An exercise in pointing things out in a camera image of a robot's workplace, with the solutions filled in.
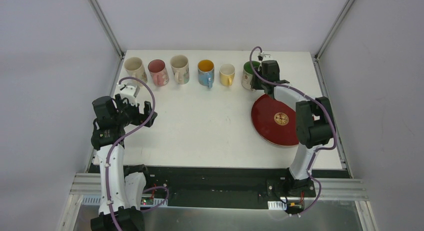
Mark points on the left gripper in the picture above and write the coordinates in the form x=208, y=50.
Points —
x=133, y=111

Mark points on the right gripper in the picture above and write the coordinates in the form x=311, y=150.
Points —
x=268, y=84

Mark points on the yellow mug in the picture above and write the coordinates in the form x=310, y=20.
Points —
x=227, y=74

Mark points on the pink mug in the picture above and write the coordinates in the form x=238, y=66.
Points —
x=158, y=72

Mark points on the cream floral mug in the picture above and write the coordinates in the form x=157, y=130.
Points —
x=134, y=66

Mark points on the blue mug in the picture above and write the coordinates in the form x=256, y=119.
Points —
x=206, y=73

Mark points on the cream green mug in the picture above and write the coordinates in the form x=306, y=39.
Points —
x=180, y=68

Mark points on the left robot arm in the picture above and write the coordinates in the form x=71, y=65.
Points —
x=120, y=193

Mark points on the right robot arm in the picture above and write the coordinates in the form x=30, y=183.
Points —
x=314, y=125

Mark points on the red round tray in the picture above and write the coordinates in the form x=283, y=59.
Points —
x=274, y=121

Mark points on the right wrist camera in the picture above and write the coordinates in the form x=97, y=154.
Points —
x=262, y=56

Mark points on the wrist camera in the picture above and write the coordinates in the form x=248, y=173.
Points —
x=128, y=93
x=262, y=56

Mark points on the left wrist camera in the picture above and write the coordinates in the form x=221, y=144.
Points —
x=128, y=93

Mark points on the left white cable duct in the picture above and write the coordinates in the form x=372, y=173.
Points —
x=146, y=201

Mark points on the white cable duct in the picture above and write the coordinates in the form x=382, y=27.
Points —
x=146, y=201
x=277, y=205

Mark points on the right white cable duct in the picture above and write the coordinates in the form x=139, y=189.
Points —
x=277, y=205

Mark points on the left aluminium frame post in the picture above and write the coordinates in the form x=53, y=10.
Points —
x=102, y=19

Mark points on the aluminium frame post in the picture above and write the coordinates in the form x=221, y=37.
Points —
x=102, y=19
x=334, y=28

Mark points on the right aluminium frame post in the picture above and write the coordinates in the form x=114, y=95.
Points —
x=334, y=28

